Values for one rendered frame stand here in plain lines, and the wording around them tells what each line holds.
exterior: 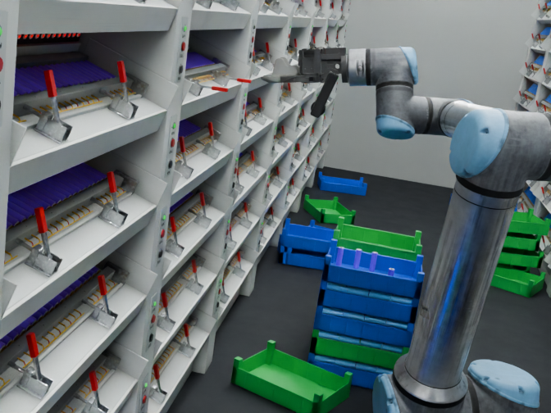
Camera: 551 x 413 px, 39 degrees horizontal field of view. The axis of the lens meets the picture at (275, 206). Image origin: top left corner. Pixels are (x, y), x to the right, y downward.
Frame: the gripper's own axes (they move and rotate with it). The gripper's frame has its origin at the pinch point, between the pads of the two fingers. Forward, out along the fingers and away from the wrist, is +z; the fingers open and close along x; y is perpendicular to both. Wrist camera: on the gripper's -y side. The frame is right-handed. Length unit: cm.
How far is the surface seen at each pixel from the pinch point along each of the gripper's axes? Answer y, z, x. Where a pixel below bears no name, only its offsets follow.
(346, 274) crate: -61, -16, -30
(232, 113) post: -9.8, 13.6, -17.7
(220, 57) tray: 5.5, 15.7, -17.4
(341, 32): 8, 9, -368
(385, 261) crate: -63, -27, -50
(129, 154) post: -10, 19, 52
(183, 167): -16.8, 15.4, 27.9
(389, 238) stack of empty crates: -63, -27, -80
